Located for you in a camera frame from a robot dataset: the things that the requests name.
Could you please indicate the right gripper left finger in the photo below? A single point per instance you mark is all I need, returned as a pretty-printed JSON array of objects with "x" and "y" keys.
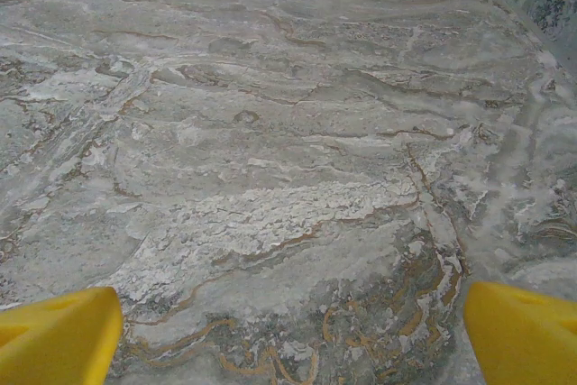
[{"x": 58, "y": 340}]

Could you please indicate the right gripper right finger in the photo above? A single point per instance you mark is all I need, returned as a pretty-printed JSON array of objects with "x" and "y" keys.
[{"x": 527, "y": 340}]

